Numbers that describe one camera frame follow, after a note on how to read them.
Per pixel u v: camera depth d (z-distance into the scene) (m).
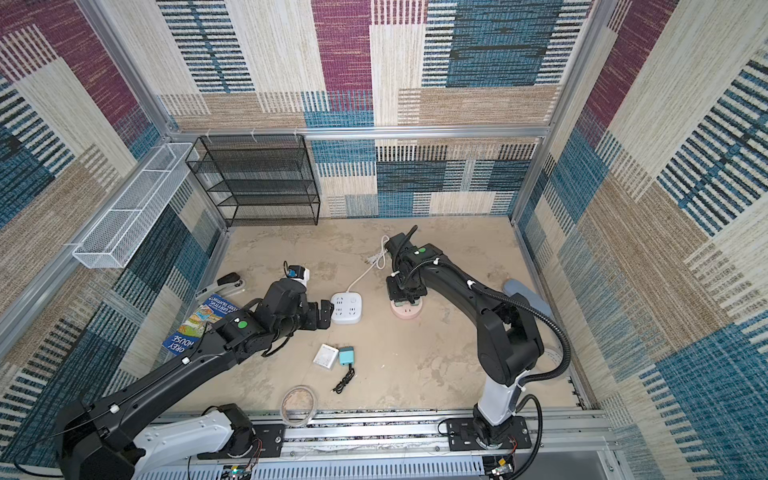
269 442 0.73
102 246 0.70
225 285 1.00
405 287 0.76
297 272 0.68
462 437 0.73
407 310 0.94
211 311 0.93
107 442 0.39
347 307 0.94
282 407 0.77
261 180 1.10
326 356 0.85
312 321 0.69
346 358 0.85
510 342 0.46
